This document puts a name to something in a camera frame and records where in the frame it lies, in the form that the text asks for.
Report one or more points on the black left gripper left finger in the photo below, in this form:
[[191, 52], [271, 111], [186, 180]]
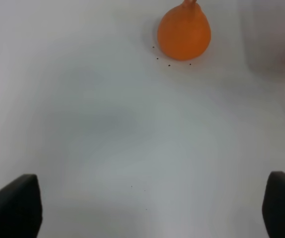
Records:
[[21, 212]]

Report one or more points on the orange fruit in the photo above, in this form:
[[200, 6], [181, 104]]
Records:
[[184, 32]]

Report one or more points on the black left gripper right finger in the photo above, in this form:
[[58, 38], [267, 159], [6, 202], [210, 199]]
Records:
[[273, 207]]

